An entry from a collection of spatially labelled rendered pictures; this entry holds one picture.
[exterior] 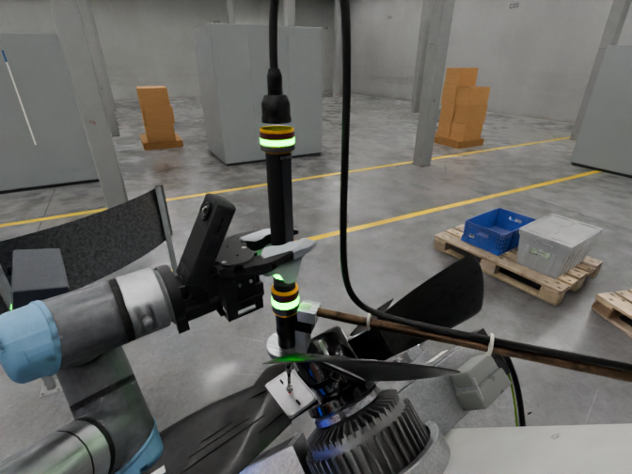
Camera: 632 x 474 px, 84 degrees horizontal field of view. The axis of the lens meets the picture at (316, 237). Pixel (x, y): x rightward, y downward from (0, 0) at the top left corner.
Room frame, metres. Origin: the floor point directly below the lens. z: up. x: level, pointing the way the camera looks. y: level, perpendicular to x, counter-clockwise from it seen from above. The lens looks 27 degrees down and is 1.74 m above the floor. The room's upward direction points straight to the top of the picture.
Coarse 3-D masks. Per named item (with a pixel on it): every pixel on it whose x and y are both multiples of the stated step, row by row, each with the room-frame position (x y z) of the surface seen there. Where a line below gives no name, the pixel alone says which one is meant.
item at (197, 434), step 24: (216, 408) 0.43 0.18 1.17; (240, 408) 0.42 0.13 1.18; (264, 408) 0.42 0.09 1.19; (168, 432) 0.41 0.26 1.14; (192, 432) 0.39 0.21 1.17; (216, 432) 0.38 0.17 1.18; (240, 432) 0.38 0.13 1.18; (264, 432) 0.38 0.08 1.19; (168, 456) 0.35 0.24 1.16; (192, 456) 0.34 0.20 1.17; (216, 456) 0.34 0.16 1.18; (240, 456) 0.34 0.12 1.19
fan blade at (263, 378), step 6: (270, 366) 0.70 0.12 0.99; (276, 366) 0.65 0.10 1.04; (282, 366) 0.63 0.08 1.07; (264, 372) 0.69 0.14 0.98; (270, 372) 0.65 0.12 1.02; (276, 372) 0.62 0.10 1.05; (282, 372) 0.60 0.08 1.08; (258, 378) 0.70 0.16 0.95; (264, 378) 0.65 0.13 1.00; (270, 378) 0.62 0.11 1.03; (264, 384) 0.62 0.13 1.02
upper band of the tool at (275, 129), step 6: (264, 126) 0.47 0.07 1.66; (270, 126) 0.48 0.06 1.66; (276, 126) 0.48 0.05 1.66; (282, 126) 0.48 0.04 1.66; (288, 126) 0.47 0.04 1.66; (264, 132) 0.44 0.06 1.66; (270, 132) 0.44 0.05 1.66; (276, 132) 0.44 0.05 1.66; (282, 132) 0.44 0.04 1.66; (288, 132) 0.44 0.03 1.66; (288, 138) 0.44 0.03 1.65
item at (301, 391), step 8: (280, 376) 0.49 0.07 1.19; (296, 376) 0.49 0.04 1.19; (272, 384) 0.47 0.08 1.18; (280, 384) 0.47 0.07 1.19; (296, 384) 0.47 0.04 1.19; (304, 384) 0.47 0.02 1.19; (272, 392) 0.46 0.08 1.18; (280, 392) 0.46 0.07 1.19; (296, 392) 0.45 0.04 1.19; (304, 392) 0.45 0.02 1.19; (312, 392) 0.45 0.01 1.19; (280, 400) 0.44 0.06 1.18; (288, 400) 0.44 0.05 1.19; (304, 400) 0.44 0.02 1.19; (312, 400) 0.43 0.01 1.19; (288, 408) 0.42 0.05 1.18; (296, 408) 0.42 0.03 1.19; (304, 408) 0.42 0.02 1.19; (288, 416) 0.41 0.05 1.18
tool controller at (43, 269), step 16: (16, 256) 0.84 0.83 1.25; (32, 256) 0.86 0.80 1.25; (48, 256) 0.88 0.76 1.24; (16, 272) 0.76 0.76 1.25; (32, 272) 0.78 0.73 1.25; (48, 272) 0.79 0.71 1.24; (64, 272) 0.80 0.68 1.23; (16, 288) 0.69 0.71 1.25; (32, 288) 0.70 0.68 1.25; (48, 288) 0.72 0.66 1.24; (64, 288) 0.73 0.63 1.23; (16, 304) 0.67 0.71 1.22
